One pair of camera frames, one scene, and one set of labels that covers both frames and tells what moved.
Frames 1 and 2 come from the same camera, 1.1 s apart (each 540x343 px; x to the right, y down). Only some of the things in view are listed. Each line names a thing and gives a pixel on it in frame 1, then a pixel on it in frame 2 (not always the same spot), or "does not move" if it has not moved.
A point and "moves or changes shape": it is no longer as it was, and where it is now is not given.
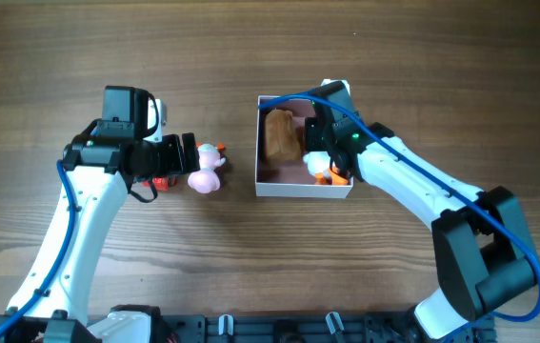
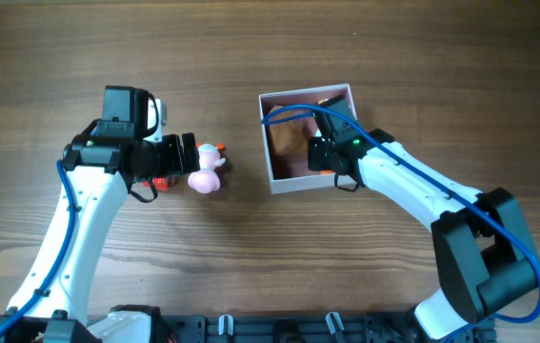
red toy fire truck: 160,183 does not move
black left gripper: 175,164 does not move
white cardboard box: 290,178 moves or changes shape
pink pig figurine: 207,179 does not move
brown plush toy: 282,138 moves or changes shape
